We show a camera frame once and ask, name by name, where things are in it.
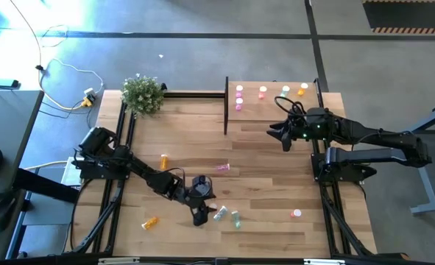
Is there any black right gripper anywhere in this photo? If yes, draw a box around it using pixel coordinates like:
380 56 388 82
266 107 336 152

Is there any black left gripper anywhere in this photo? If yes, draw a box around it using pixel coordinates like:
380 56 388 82
183 175 219 227

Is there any green potted plant black pot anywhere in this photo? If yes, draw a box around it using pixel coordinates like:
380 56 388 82
120 72 166 118

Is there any white box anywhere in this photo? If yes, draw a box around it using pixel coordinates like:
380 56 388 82
60 157 85 187

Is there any grey panel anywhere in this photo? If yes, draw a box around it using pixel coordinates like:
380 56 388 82
21 191 75 227

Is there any black desk leg bar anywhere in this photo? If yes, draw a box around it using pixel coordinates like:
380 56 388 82
13 167 81 204

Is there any black mat with striped edge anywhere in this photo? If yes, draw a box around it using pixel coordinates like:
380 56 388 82
361 0 435 36

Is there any black computer mouse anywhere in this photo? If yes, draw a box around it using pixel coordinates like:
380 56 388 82
0 198 15 233

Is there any grey desk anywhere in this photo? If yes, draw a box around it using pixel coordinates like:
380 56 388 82
0 90 45 261

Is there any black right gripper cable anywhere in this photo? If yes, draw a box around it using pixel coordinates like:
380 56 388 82
274 95 308 119

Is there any wooden shelf with black frame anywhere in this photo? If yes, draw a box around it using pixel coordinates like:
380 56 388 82
223 76 327 136

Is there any black aluminium table frame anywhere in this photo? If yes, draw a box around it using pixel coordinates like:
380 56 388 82
3 77 411 265

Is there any blue-grey metal table frame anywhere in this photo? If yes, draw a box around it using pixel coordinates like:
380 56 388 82
386 99 435 216

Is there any white floor cable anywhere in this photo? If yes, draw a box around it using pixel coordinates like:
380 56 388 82
9 0 105 111

